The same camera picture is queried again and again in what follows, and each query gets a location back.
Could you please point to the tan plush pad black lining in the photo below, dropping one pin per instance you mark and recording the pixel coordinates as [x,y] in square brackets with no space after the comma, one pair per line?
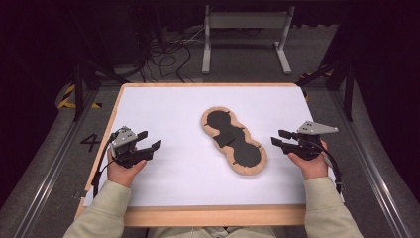
[242,153]

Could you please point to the black metal stand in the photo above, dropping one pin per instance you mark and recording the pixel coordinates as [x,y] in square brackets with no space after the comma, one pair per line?
[348,92]
[78,89]

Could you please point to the white metal table frame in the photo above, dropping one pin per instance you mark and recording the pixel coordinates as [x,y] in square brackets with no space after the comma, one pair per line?
[247,20]

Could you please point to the wooden table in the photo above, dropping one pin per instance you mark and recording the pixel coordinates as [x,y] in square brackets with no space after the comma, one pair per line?
[214,216]

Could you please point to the person's beige clothing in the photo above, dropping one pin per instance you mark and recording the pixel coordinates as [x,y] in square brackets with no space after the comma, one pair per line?
[214,232]

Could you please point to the person's left hand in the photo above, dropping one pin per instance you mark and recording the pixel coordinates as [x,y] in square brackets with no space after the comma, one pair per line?
[122,175]

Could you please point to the white table mat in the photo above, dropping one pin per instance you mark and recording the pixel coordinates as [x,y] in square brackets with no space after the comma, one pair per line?
[171,109]

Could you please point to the person's right hand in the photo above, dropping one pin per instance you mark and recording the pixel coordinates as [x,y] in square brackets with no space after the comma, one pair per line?
[313,167]

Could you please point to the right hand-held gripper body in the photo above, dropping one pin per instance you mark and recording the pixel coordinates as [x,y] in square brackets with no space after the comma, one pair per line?
[307,147]

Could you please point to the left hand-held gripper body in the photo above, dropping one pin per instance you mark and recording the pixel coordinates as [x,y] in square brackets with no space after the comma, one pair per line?
[124,139]

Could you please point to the small metal table bracket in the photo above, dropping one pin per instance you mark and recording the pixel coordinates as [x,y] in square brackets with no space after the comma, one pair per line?
[80,194]

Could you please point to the grey metal floor rail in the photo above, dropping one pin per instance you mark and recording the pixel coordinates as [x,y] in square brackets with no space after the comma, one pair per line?
[373,172]
[49,172]

